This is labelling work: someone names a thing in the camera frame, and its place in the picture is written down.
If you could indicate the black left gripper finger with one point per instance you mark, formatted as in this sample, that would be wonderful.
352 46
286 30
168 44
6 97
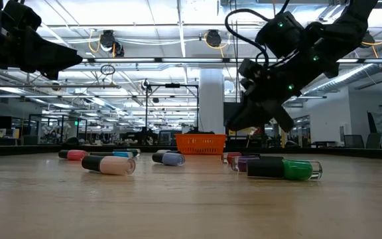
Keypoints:
51 53
50 73

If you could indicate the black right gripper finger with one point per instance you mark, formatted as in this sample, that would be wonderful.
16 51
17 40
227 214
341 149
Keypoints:
245 120
259 105

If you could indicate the dark red nail polish bottle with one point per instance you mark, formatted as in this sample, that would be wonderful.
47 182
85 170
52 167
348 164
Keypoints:
233 156

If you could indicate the purple nail polish bottle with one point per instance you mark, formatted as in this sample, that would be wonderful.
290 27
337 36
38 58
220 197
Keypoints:
242 163

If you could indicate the green nail polish bottle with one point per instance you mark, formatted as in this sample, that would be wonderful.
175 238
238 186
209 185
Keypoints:
297 170

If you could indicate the lavender nail polish bottle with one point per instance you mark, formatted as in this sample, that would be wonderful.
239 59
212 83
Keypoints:
172 159

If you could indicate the coral pink nail polish bottle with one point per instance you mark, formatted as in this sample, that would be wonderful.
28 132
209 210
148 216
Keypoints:
76 155

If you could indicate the blue nail polish bottle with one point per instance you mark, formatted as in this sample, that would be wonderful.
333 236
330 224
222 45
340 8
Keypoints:
123 154

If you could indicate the light pink nail polish bottle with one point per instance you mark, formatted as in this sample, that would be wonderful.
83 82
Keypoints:
114 165

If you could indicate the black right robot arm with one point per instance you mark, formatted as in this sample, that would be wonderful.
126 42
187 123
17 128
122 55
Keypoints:
343 30

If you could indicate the black cabinet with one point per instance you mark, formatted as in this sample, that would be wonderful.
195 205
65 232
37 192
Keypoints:
230 111

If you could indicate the white building column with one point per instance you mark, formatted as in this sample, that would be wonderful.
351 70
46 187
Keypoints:
211 99

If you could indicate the orange plastic basket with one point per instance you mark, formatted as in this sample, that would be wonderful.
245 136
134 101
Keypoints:
200 144

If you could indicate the grey office chair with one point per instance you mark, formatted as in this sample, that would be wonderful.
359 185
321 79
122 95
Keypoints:
373 140
353 141

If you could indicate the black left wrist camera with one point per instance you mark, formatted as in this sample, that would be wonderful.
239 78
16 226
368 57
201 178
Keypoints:
23 16

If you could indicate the black aluminium table frame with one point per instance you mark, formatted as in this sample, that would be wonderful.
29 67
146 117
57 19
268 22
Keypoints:
28 150

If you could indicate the black background rig frame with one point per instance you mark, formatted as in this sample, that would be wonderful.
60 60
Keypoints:
172 85

